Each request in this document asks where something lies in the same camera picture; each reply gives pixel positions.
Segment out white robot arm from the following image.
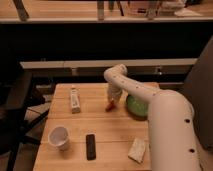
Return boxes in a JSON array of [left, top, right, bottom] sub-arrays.
[[104, 64, 202, 171]]

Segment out green bowl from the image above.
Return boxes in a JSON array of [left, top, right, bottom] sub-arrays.
[[126, 95, 148, 117]]

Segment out black remote control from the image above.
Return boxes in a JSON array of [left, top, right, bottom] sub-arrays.
[[86, 134, 96, 160]]

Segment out white folded cloth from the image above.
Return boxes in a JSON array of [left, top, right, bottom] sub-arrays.
[[128, 138, 146, 163]]

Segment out white paper cup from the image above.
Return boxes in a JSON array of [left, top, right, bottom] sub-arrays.
[[48, 126, 70, 151]]

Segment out grey metal shelf rail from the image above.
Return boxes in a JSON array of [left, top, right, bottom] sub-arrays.
[[21, 58, 197, 76]]

